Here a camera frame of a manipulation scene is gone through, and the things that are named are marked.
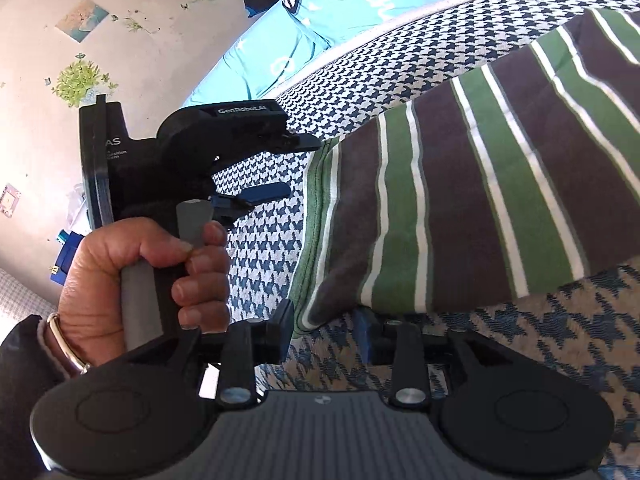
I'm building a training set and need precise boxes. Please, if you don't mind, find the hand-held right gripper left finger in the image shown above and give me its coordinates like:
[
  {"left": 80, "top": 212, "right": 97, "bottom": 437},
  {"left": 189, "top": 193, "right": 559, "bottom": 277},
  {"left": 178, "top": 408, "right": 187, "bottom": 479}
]
[{"left": 149, "top": 299, "right": 297, "bottom": 408}]

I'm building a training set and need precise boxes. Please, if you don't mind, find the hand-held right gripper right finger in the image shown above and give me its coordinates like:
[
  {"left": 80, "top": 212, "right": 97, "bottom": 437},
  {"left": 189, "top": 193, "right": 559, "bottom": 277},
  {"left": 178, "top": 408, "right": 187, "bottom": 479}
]
[{"left": 351, "top": 309, "right": 507, "bottom": 409}]

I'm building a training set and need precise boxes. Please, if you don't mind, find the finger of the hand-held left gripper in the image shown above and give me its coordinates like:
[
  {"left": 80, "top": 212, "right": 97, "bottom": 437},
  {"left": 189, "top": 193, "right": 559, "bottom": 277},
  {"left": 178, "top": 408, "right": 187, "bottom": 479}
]
[
  {"left": 211, "top": 182, "right": 292, "bottom": 224},
  {"left": 281, "top": 132, "right": 322, "bottom": 152}
]

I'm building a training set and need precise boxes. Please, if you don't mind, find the green brown striped t-shirt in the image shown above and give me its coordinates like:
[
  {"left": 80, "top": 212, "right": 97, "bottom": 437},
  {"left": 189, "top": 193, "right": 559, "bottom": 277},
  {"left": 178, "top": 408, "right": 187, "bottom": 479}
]
[{"left": 290, "top": 5, "right": 640, "bottom": 333}]

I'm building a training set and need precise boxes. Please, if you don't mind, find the person's left forearm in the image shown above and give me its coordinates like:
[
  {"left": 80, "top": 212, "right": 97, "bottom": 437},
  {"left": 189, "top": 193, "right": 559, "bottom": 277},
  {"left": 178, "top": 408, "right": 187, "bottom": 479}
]
[{"left": 0, "top": 312, "right": 93, "bottom": 480}]

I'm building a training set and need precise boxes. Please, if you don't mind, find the person's left hand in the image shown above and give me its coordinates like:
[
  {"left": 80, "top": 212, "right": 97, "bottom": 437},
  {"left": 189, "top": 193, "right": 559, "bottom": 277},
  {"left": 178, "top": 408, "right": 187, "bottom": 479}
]
[{"left": 57, "top": 216, "right": 232, "bottom": 368}]

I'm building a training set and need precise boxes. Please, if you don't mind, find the houndstooth sofa mat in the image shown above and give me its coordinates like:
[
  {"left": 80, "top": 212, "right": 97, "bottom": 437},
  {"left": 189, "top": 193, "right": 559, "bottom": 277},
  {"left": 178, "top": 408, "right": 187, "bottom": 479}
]
[{"left": 207, "top": 0, "right": 640, "bottom": 480}]

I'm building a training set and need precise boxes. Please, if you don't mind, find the clear plastic bag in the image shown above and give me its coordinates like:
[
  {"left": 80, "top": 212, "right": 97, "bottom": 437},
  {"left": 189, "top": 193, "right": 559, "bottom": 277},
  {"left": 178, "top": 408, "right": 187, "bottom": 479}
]
[{"left": 64, "top": 182, "right": 95, "bottom": 228}]

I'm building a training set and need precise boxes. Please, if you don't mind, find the blue storage box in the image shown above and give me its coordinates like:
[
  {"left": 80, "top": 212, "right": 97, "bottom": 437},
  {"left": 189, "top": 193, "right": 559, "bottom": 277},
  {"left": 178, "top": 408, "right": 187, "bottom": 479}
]
[{"left": 50, "top": 230, "right": 85, "bottom": 287}]

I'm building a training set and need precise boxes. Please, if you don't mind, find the metal bangle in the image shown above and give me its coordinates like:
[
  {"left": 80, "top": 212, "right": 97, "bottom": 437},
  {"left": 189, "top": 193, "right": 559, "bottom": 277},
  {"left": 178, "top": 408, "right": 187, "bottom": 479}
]
[{"left": 46, "top": 312, "right": 92, "bottom": 376}]

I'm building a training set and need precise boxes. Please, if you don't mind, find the green plant wall sticker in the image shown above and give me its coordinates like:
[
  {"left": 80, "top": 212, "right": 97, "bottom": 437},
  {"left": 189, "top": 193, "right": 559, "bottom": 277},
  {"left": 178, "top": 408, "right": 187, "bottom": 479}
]
[{"left": 52, "top": 57, "right": 118, "bottom": 108}]

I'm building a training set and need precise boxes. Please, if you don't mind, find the wall socket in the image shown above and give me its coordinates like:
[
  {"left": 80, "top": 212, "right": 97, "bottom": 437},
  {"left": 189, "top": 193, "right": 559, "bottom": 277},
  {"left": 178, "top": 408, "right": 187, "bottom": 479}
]
[{"left": 0, "top": 183, "right": 23, "bottom": 218}]

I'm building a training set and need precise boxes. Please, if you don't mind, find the square flower wall picture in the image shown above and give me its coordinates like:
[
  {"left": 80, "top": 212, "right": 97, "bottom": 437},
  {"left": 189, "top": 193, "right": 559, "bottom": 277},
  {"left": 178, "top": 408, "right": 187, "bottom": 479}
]
[{"left": 55, "top": 0, "right": 110, "bottom": 43}]

